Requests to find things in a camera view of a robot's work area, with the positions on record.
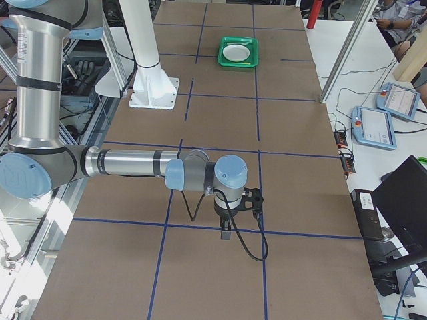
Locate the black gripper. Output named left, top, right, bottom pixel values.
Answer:
left=214, top=203, right=238, bottom=240

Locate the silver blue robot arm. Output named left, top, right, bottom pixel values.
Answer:
left=1, top=1, right=248, bottom=239

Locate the black box device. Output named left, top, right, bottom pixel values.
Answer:
left=350, top=189, right=384, bottom=241

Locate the orange circuit board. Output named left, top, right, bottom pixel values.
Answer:
left=333, top=130, right=348, bottom=147

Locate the black monitor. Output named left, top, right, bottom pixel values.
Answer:
left=372, top=155, right=426, bottom=253

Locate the white round plate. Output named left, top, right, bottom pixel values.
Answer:
left=222, top=44, right=250, bottom=63

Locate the blue teach pendant near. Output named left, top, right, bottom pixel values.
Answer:
left=352, top=106, right=397, bottom=150

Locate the blue teach pendant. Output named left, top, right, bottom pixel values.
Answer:
left=376, top=83, right=420, bottom=121
left=352, top=106, right=397, bottom=150

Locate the green plastic tray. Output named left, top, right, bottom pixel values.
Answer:
left=217, top=37, right=259, bottom=68

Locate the blue teach pendant far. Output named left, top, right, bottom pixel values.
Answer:
left=376, top=83, right=420, bottom=121

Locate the red cylinder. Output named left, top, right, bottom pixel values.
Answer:
left=306, top=0, right=323, bottom=29

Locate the wooden plank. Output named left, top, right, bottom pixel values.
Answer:
left=393, top=29, right=426, bottom=82

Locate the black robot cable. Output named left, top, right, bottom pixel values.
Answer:
left=181, top=188, right=269, bottom=263

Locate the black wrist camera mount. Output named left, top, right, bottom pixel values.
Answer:
left=239, top=187, right=264, bottom=218

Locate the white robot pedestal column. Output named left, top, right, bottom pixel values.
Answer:
left=119, top=0, right=179, bottom=110

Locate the aluminium frame post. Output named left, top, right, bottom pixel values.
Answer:
left=320, top=0, right=378, bottom=103

